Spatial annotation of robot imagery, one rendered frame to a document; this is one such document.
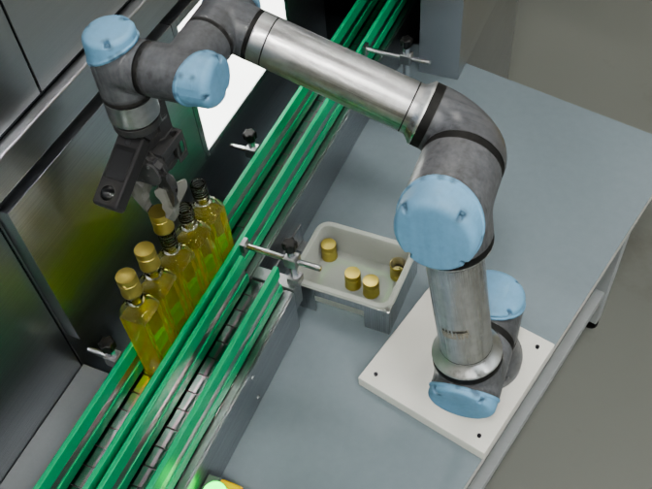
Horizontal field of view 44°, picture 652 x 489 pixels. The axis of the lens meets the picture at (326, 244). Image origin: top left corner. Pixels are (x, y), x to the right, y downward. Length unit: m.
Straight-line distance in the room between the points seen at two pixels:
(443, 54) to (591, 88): 1.32
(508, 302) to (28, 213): 0.79
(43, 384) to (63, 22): 0.62
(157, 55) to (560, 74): 2.53
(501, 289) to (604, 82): 2.10
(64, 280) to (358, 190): 0.80
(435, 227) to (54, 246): 0.63
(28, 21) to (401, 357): 0.91
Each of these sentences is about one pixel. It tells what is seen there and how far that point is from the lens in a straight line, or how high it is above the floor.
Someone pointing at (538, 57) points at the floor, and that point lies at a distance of 3.52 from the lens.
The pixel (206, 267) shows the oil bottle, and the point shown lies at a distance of 1.49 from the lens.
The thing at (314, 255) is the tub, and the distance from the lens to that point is 1.73.
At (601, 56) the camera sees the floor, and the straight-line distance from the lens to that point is 3.57.
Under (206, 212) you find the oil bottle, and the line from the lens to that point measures 1.47.
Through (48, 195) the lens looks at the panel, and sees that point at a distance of 1.31.
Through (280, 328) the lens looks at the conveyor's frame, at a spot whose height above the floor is 0.85.
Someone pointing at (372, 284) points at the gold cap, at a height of 0.81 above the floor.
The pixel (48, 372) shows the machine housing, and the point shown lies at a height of 0.96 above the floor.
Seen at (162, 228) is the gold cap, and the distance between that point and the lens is 1.35.
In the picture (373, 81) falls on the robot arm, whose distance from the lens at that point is 1.13.
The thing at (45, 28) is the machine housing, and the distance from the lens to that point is 1.28.
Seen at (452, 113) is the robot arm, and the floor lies 1.42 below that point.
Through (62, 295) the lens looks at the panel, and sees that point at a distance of 1.41.
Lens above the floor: 2.16
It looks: 51 degrees down
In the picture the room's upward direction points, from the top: 6 degrees counter-clockwise
